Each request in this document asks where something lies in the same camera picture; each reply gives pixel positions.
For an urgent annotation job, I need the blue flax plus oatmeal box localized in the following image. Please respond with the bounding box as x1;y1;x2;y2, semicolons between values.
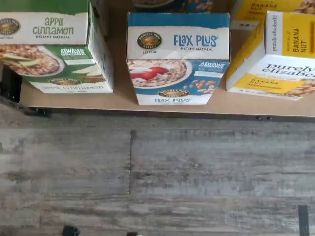
132;0;217;13
126;11;231;106

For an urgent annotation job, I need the wooden shelf board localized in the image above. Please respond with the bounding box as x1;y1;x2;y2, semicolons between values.
19;0;315;111

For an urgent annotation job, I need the green apple cinnamon oatmeal box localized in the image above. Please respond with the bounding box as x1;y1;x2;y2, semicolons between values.
0;0;114;94
89;0;110;38

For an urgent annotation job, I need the yellow banana nut granola box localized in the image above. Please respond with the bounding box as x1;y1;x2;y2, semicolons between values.
231;0;315;31
225;10;315;101

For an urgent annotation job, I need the dark grey metal bar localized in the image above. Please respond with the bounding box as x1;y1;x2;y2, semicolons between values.
298;204;310;236

